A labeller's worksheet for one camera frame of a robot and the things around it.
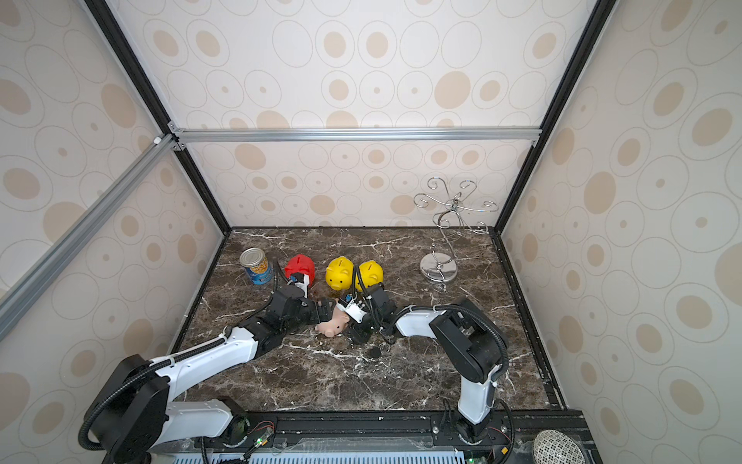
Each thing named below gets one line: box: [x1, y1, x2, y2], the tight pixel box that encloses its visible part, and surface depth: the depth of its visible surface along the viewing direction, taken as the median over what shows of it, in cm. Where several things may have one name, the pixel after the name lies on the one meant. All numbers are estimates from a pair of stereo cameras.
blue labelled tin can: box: [238, 247, 274, 286], surface depth 99 cm
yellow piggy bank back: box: [325, 256, 355, 291], surface depth 97 cm
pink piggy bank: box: [314, 306, 350, 338], surface depth 87 cm
